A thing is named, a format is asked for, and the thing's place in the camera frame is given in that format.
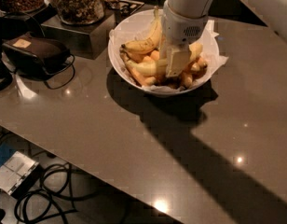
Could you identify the black monitor stand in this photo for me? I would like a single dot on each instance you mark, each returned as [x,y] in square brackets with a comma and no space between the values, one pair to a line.
[0,75]

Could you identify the long yellow banana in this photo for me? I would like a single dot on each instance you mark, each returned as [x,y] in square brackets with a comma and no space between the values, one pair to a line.
[172,66]

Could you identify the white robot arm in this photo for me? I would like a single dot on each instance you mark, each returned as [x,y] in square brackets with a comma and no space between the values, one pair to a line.
[274,13]

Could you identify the glass jar of granola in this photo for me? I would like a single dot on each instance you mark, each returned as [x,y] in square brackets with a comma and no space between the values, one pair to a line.
[79,12]

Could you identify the small orange banana left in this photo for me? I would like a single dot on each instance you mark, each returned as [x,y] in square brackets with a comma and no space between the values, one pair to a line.
[140,75]

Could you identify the dark square pedestal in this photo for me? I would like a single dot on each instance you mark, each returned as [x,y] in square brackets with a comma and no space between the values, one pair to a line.
[87,41]

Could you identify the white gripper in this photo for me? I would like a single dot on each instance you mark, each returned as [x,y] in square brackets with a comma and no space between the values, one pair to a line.
[182,29]

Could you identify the curved yellow banana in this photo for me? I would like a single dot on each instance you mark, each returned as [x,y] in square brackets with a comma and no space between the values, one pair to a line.
[151,41]

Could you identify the black pouch with label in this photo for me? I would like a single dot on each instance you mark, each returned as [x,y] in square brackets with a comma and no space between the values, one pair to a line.
[39,58]

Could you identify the small banana front right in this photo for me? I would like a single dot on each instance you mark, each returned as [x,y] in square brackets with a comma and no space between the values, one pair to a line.
[186,79]

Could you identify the white bowl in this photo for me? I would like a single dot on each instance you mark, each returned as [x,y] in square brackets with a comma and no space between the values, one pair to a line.
[135,24]

